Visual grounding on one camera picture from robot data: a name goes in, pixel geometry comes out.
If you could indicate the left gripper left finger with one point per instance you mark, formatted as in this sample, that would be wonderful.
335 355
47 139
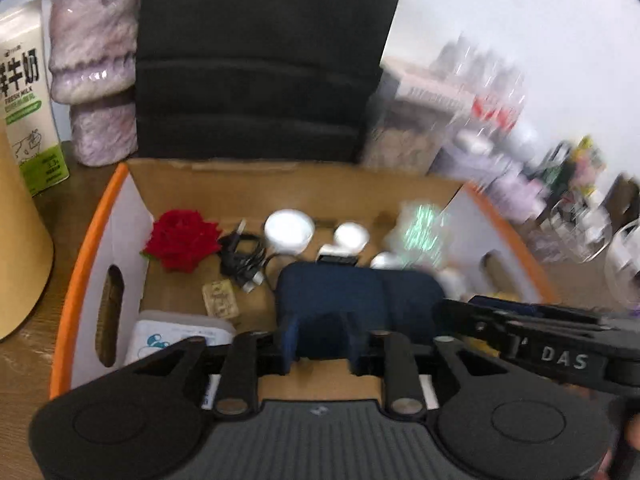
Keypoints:
251 356

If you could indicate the black paper bag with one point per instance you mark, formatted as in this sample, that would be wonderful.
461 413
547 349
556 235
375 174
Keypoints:
258 79

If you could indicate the red orange cardboard box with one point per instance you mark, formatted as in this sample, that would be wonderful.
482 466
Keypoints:
233 192

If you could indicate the red fabric rose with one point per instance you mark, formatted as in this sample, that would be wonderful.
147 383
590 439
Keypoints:
180 239

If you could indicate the white bottle cap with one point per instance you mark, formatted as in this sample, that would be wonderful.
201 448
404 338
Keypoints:
352 237

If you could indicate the flat white book box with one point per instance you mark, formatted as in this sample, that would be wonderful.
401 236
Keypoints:
404 81

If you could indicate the iridescent crumpled wrapper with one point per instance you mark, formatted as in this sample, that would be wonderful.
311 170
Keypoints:
421 235

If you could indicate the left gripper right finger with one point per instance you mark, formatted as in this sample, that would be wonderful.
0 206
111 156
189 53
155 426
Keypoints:
395 361

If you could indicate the dark blue pouch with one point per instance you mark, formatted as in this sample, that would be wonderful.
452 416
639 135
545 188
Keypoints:
399 301

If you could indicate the beige mahjong tile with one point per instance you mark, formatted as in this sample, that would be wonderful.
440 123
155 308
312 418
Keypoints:
219 300

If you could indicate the purple flower vase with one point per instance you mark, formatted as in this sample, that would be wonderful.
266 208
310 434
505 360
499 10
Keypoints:
93 66

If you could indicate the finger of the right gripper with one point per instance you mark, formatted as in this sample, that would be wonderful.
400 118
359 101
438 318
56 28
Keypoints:
460 319
510 304

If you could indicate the clear plastic container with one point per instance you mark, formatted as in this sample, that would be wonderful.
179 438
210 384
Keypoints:
405 136

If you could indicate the white tissue pack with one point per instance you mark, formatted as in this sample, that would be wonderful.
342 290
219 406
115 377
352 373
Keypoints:
157 330

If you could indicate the yellow thermos jug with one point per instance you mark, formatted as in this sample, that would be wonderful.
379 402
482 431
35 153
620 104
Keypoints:
26 248

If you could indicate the white round lid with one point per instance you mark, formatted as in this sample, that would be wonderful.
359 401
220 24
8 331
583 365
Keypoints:
288 231

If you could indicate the small white lid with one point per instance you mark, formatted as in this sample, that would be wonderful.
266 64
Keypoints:
387 261

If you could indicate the milk carton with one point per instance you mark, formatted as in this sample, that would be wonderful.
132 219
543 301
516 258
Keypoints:
25 99

